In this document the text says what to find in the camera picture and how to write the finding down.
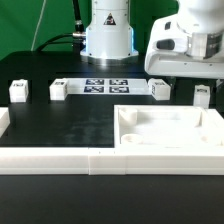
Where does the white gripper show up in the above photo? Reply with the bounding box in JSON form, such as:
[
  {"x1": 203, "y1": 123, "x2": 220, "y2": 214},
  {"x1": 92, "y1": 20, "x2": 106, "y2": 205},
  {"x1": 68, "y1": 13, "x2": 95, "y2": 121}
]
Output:
[{"x1": 144, "y1": 13, "x2": 224, "y2": 79}]

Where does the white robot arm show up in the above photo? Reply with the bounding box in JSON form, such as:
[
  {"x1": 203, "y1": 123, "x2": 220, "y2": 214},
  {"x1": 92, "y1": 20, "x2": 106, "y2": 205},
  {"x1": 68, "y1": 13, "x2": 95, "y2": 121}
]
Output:
[{"x1": 81, "y1": 0, "x2": 224, "y2": 79}]

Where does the AprilTag marker sheet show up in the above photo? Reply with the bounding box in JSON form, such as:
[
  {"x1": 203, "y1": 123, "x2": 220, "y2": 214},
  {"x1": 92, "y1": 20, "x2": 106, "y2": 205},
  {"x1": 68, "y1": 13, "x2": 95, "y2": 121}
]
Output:
[{"x1": 67, "y1": 78, "x2": 149, "y2": 95}]

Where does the white U-shaped fence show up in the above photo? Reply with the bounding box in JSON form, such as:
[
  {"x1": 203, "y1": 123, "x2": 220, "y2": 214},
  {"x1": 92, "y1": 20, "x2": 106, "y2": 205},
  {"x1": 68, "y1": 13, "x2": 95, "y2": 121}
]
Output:
[{"x1": 0, "y1": 107, "x2": 224, "y2": 176}]

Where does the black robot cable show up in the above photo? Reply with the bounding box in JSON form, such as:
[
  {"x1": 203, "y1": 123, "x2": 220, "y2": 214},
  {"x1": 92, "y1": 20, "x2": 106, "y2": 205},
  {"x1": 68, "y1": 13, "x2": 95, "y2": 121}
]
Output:
[{"x1": 72, "y1": 0, "x2": 84, "y2": 51}]

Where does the black table cable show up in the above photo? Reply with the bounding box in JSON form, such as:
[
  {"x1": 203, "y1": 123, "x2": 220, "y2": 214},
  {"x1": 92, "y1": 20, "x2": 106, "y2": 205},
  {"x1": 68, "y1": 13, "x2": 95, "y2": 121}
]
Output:
[{"x1": 35, "y1": 32, "x2": 84, "y2": 53}]

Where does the white thin cable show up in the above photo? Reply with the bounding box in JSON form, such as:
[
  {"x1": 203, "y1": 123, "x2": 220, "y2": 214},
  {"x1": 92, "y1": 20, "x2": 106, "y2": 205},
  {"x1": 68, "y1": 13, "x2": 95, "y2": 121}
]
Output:
[{"x1": 31, "y1": 0, "x2": 48, "y2": 52}]

